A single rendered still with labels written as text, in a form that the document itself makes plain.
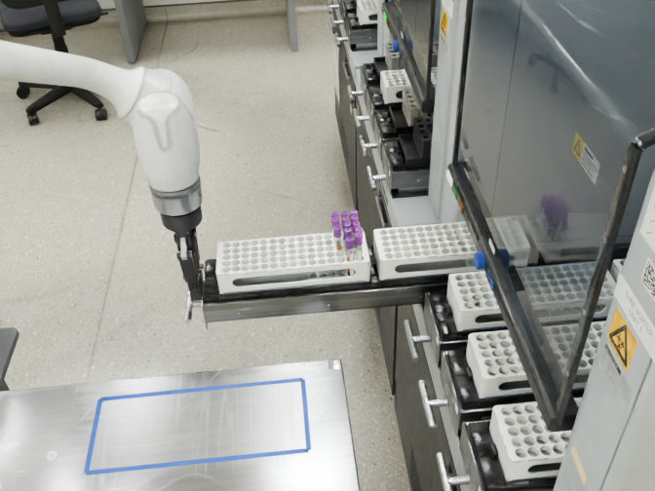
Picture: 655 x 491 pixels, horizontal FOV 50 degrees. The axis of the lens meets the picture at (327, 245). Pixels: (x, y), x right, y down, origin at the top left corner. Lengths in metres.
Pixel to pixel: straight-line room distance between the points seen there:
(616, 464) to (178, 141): 0.79
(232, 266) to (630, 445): 0.81
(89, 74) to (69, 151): 2.31
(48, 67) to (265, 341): 1.40
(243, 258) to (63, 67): 0.47
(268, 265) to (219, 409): 0.31
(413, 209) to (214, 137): 1.93
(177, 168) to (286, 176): 1.96
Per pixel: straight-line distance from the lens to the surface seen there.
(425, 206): 1.71
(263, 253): 1.39
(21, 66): 1.22
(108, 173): 3.36
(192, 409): 1.20
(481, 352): 1.20
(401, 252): 1.37
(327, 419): 1.16
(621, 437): 0.85
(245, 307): 1.38
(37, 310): 2.74
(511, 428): 1.12
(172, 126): 1.18
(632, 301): 0.77
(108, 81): 1.32
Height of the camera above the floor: 1.75
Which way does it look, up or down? 40 degrees down
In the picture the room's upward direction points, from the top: 3 degrees counter-clockwise
